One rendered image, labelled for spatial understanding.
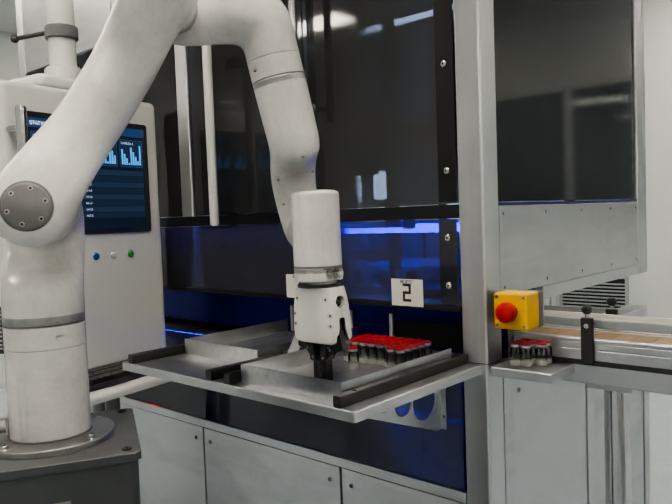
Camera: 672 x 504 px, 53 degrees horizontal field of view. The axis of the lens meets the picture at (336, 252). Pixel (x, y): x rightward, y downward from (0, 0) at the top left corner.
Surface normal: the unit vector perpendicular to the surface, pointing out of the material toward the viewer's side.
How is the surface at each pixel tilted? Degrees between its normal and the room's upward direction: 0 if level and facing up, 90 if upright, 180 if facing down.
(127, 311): 90
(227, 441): 90
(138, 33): 121
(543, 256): 90
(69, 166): 73
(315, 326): 94
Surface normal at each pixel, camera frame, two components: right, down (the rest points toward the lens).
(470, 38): -0.67, 0.07
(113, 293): 0.85, 0.00
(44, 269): 0.10, -0.92
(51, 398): 0.43, 0.03
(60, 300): 0.69, -0.07
